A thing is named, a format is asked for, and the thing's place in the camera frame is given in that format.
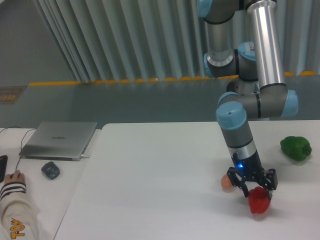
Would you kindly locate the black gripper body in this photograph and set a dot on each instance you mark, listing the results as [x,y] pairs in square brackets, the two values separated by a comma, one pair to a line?
[249,169]

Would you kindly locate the brown egg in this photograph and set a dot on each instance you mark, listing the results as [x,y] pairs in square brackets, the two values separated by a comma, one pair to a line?
[226,184]

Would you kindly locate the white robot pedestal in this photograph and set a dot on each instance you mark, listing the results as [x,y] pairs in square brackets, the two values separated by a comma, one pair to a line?
[243,86]

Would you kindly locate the dark grey earbud case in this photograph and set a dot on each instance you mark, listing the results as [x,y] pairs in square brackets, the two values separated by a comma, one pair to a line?
[51,170]

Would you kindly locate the white usb plug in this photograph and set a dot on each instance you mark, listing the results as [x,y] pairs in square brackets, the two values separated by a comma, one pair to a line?
[84,156]

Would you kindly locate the silver closed laptop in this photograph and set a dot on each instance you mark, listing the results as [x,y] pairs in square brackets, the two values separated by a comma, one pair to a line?
[65,141]

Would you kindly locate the green bell pepper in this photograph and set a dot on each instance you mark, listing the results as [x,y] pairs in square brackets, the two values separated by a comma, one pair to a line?
[296,148]

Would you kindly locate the person's right hand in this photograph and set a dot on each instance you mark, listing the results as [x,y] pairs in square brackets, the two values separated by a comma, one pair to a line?
[16,177]

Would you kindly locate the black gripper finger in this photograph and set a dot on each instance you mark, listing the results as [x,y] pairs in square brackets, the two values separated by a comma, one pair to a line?
[267,179]
[237,179]

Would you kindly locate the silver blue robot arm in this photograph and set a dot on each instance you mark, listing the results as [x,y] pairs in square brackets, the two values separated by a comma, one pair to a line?
[262,65]

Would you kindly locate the black phone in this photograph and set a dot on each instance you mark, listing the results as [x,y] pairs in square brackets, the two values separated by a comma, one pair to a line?
[3,167]

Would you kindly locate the cream sleeved forearm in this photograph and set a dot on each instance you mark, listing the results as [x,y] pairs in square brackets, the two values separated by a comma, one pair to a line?
[18,217]

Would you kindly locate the folded grey partition screen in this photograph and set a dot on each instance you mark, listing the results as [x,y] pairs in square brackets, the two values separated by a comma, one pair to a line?
[117,40]

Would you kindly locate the red bell pepper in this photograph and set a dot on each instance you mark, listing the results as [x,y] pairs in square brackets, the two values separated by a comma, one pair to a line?
[258,201]

